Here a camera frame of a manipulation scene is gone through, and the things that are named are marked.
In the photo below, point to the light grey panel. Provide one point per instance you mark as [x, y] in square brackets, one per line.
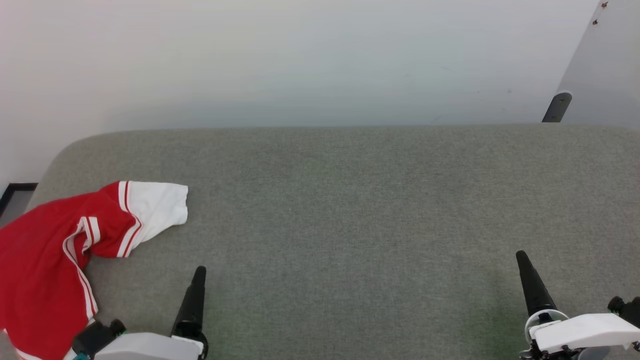
[607, 60]

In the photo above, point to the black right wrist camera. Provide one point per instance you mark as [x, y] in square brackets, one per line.
[627, 307]

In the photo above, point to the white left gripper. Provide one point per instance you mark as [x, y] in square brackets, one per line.
[150, 347]

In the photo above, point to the black frame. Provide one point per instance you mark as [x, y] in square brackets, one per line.
[12, 192]

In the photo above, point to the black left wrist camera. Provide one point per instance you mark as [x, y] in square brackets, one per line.
[95, 337]

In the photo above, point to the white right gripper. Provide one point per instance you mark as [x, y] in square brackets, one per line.
[585, 330]

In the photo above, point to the red and white shirt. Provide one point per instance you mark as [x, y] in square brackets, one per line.
[40, 260]

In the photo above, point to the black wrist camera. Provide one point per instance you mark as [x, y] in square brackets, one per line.
[95, 337]
[627, 307]

